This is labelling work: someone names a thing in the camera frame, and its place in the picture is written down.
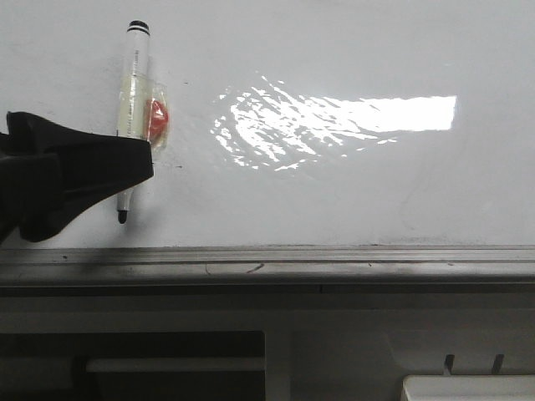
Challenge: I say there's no grey aluminium marker tray ledge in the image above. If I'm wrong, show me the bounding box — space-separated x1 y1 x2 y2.
1 245 534 288

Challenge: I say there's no white plastic bin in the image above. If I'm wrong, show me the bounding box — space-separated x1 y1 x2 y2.
400 375 534 400

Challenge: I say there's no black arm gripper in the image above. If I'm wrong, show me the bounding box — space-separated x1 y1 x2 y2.
1 112 154 242

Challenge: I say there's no red magnet taped to marker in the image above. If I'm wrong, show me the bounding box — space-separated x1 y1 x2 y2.
145 99 170 145

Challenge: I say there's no right metal hook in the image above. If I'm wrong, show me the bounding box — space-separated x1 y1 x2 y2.
491 354 504 375

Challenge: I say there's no white black-tipped whiteboard marker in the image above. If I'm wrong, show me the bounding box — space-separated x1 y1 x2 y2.
115 20 151 225

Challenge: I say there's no left metal hook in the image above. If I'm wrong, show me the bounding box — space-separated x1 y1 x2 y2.
443 354 455 376

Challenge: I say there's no metal hook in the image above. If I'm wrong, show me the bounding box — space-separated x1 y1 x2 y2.
491 354 504 375
443 354 455 376

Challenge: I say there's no white whiteboard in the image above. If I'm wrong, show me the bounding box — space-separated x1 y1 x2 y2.
1 1 534 248

